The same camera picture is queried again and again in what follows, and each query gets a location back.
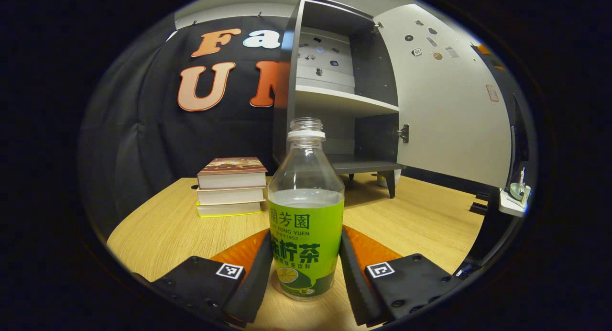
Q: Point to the white side tray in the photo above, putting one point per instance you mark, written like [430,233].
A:
[511,206]

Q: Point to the white edged book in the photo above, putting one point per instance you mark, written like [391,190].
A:
[229,195]

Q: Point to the grey cabinet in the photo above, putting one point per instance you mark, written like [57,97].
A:
[373,72]

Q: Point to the black metal stand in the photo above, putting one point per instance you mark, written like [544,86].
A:
[487,226]

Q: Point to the black backdrop cloth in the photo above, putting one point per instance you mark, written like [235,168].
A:
[143,130]

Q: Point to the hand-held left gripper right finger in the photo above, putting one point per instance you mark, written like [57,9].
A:
[356,288]

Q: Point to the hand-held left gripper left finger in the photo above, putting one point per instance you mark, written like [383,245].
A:
[248,288]

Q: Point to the brown cover book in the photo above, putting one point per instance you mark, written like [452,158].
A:
[232,173]

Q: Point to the beige cabinet door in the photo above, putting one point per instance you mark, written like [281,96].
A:
[444,106]

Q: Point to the grey-green round object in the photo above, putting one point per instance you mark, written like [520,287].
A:
[516,191]

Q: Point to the green label drink bottle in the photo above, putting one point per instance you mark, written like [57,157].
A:
[306,226]

